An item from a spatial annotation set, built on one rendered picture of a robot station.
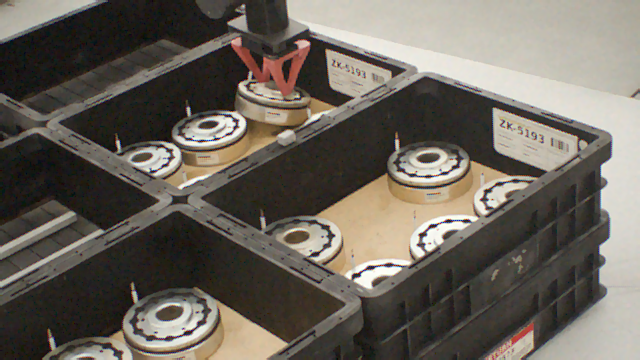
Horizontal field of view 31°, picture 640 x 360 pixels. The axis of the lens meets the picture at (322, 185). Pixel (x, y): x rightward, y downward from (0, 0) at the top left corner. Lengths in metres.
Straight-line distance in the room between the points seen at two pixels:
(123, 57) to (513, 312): 0.88
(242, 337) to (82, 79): 0.75
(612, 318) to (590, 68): 2.23
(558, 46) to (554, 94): 1.83
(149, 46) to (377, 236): 0.72
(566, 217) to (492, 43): 2.49
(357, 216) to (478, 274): 0.24
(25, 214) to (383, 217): 0.47
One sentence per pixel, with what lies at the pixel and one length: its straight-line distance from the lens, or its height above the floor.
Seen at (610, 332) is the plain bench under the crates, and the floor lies 0.70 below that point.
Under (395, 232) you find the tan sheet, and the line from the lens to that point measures 1.39.
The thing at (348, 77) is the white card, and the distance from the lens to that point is 1.63.
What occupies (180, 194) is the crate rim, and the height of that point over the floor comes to 0.93.
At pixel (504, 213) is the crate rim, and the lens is 1.23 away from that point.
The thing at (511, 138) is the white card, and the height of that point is 0.89.
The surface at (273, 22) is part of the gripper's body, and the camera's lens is 1.57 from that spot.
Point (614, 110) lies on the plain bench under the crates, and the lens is 1.91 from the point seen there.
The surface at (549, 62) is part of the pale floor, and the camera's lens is 3.68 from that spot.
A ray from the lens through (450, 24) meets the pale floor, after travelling 3.97.
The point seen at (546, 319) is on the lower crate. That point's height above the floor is 0.73.
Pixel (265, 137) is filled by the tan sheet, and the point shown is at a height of 0.83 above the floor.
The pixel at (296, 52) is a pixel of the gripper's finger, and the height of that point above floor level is 0.94.
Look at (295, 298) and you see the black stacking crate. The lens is 1.18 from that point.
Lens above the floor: 1.60
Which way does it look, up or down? 31 degrees down
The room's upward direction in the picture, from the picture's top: 7 degrees counter-clockwise
